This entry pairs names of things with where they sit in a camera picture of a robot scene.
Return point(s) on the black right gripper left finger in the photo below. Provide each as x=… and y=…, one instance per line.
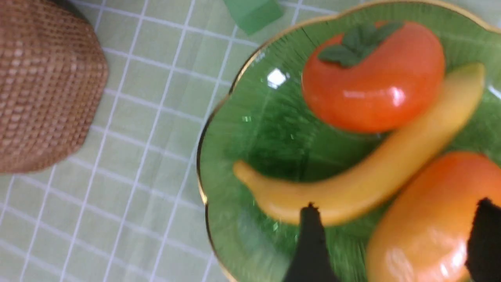
x=311, y=261

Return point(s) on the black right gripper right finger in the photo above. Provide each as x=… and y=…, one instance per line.
x=484, y=244

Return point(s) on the orange yellow mango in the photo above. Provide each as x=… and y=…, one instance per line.
x=423, y=235

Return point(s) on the yellow banana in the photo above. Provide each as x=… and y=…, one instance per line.
x=382, y=173

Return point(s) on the orange persimmon with green leaves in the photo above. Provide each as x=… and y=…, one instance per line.
x=375, y=77

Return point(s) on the green leaf-shaped glass plate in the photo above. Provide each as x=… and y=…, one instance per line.
x=265, y=122

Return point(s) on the green checkered tablecloth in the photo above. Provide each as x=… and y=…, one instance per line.
x=127, y=206

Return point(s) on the green foam cube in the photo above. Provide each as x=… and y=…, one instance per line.
x=252, y=16

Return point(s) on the woven wicker basket green lining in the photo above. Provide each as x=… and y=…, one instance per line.
x=53, y=73

